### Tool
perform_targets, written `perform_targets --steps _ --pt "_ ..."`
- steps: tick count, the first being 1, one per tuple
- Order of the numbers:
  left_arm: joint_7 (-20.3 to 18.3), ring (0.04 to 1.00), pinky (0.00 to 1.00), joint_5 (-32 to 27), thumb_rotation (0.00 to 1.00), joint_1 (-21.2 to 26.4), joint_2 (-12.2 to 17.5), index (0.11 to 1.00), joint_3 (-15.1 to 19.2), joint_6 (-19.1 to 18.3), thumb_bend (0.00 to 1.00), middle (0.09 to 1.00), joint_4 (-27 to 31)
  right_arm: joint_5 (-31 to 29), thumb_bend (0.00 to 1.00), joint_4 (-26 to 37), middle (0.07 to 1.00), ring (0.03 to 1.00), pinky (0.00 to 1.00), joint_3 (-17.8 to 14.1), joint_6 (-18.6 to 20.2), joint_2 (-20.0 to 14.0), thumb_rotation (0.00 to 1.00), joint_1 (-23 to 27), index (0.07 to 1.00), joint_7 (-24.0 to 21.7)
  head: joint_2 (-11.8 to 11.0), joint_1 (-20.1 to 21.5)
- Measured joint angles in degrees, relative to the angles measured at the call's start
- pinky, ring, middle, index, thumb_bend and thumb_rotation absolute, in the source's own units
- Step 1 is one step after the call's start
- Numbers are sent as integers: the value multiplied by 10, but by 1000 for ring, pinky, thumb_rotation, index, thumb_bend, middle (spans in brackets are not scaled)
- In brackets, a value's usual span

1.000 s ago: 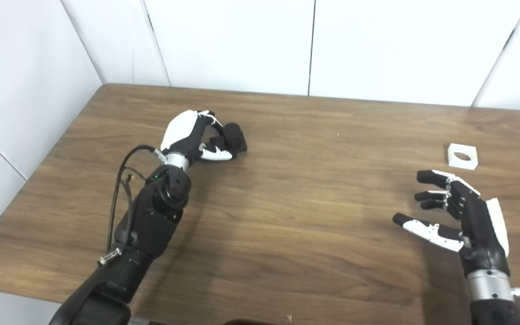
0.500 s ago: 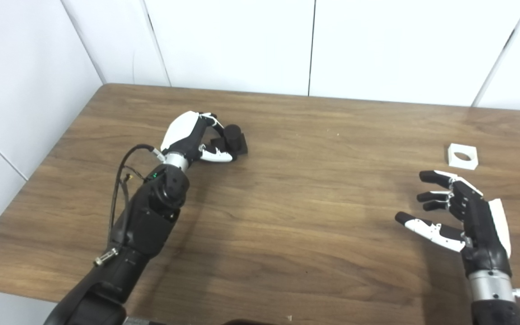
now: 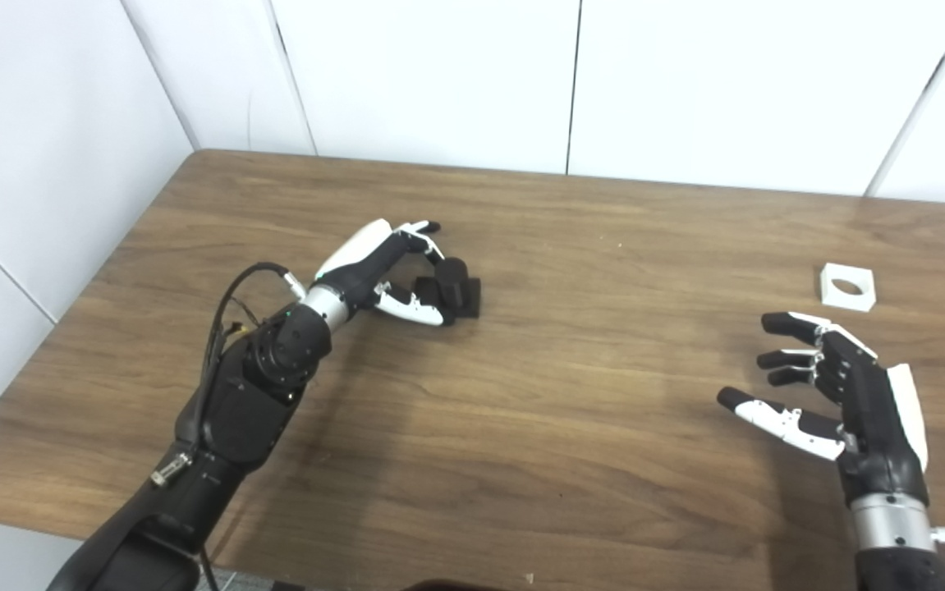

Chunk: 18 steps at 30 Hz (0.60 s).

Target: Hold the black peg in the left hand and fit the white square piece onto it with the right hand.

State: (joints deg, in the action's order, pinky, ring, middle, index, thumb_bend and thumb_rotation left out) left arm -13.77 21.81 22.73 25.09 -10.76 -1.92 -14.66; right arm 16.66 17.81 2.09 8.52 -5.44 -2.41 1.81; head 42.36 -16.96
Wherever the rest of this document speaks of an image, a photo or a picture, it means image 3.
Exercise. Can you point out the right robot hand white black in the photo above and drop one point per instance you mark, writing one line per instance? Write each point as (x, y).
(874, 410)

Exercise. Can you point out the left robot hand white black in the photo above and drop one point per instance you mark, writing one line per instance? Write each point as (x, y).
(353, 254)

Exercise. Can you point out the white square piece with hole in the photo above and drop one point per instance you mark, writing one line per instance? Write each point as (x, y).
(846, 304)

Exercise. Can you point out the black peg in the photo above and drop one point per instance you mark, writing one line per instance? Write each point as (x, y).
(468, 300)

